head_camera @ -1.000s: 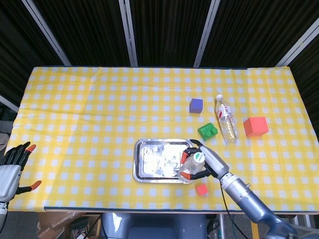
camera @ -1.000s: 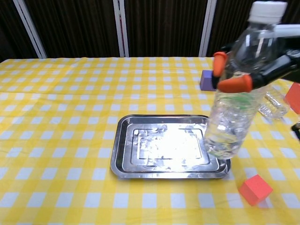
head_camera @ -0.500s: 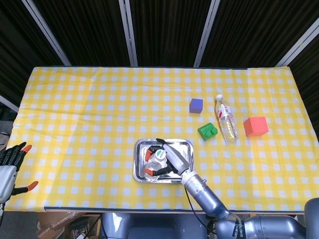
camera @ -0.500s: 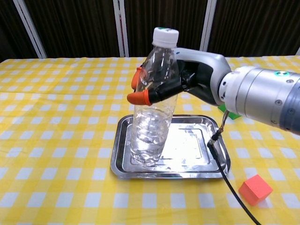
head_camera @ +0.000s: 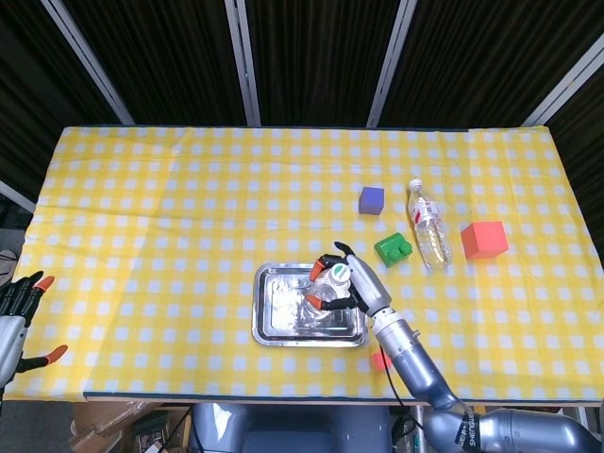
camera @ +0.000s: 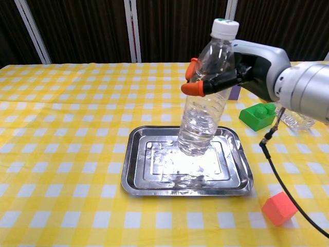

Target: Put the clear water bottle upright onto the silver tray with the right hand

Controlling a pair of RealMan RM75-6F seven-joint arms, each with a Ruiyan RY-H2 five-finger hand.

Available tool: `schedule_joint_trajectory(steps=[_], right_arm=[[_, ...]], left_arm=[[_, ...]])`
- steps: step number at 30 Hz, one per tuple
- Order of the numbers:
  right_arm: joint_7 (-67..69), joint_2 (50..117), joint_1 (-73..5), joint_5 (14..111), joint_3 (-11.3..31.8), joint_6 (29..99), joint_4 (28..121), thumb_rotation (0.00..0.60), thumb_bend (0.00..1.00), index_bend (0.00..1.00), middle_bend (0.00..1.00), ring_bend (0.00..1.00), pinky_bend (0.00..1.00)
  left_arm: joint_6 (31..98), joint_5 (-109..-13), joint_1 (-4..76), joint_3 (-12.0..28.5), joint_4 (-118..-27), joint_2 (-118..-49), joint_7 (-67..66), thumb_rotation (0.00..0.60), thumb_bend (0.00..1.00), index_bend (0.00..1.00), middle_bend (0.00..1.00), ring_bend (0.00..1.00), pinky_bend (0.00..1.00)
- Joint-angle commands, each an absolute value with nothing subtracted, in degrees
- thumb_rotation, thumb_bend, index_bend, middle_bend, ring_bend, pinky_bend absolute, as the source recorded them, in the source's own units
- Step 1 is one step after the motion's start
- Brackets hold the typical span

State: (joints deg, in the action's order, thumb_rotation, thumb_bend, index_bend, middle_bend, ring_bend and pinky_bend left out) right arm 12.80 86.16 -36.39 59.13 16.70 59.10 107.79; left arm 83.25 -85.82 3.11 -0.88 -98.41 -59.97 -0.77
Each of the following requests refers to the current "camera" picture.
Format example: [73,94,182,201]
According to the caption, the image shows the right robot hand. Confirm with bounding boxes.
[181,40,291,104]

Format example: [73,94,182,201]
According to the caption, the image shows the small clear bottle green cap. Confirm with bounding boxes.
[176,18,240,157]

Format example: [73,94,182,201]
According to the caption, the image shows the long clear plastic bottle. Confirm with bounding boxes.
[278,107,317,132]

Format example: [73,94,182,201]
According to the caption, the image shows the metal tray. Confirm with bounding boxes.
[120,125,254,197]

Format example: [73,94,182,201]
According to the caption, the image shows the purple foam cube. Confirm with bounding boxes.
[230,85,243,102]

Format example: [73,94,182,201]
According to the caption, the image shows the green toy brick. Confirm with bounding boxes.
[238,102,277,133]

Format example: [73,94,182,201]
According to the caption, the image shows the small orange foam cube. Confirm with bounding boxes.
[261,191,299,227]

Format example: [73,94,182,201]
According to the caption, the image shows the yellow checkered tablecloth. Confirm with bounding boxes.
[0,61,329,247]

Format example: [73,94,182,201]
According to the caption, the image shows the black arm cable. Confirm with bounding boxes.
[259,106,329,239]

